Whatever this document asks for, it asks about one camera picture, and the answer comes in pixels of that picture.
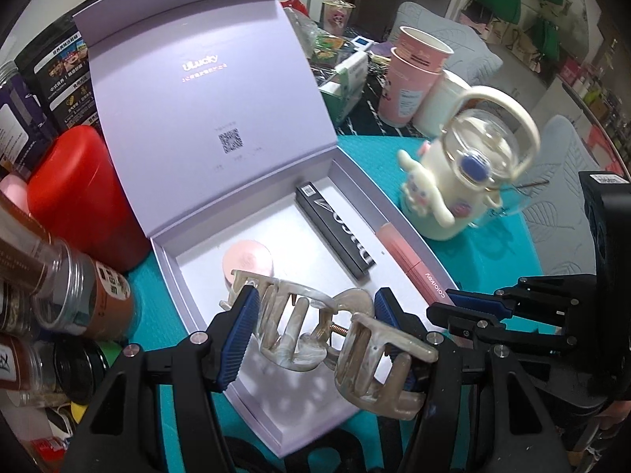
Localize green and white carton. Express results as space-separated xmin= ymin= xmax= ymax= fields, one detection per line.
xmin=318 ymin=52 xmax=370 ymax=126

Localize lidded glass teacup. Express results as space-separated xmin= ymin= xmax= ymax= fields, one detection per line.
xmin=323 ymin=0 xmax=356 ymax=37

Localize lavender gift box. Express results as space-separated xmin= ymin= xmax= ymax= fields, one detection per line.
xmin=73 ymin=0 xmax=464 ymax=459

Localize cream cartoon water bottle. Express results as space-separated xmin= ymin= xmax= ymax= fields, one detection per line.
xmin=397 ymin=86 xmax=540 ymax=242

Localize clear jar brown label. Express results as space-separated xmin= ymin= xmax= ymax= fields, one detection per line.
xmin=0 ymin=192 xmax=65 ymax=296

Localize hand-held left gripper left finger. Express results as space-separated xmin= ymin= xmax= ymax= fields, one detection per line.
xmin=64 ymin=286 xmax=261 ymax=473

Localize white paper cup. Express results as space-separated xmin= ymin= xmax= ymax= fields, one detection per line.
xmin=414 ymin=70 xmax=476 ymax=134

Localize marble hair claw clip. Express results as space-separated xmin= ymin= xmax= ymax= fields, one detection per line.
xmin=219 ymin=270 xmax=439 ymax=422

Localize green jar black lid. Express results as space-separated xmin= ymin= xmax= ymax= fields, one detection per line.
xmin=54 ymin=337 xmax=124 ymax=405

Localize dark blue jar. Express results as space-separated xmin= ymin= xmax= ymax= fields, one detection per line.
xmin=0 ymin=61 xmax=57 ymax=178

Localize pink round compact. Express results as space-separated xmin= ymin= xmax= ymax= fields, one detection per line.
xmin=223 ymin=240 xmax=276 ymax=289

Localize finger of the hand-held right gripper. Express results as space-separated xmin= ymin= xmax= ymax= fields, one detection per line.
xmin=451 ymin=274 xmax=599 ymax=328
xmin=426 ymin=303 xmax=580 ymax=356

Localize black snack packets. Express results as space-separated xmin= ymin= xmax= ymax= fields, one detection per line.
xmin=15 ymin=10 xmax=99 ymax=131

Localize brown powder jar grey lid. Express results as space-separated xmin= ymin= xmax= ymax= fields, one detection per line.
xmin=32 ymin=241 xmax=136 ymax=341

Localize red canister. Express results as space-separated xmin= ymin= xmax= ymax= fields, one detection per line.
xmin=27 ymin=125 xmax=151 ymax=273

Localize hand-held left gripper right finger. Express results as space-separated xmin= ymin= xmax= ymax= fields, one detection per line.
xmin=373 ymin=288 xmax=573 ymax=473

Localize long black lipstick box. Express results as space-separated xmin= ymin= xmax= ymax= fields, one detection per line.
xmin=295 ymin=182 xmax=376 ymax=279

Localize pink lip gloss tube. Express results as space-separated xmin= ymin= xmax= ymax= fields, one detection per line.
xmin=377 ymin=223 xmax=461 ymax=309

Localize pink paper cup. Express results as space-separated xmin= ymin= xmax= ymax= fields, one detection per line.
xmin=398 ymin=26 xmax=454 ymax=72
xmin=379 ymin=47 xmax=444 ymax=129

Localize grey quilted chair cushion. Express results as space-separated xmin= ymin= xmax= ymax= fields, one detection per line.
xmin=394 ymin=2 xmax=504 ymax=84
xmin=520 ymin=115 xmax=599 ymax=277

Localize glass mug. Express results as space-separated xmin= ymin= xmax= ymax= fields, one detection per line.
xmin=473 ymin=177 xmax=553 ymax=230

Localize teal bubble mailer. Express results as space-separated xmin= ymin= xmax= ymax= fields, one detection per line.
xmin=123 ymin=135 xmax=543 ymax=473

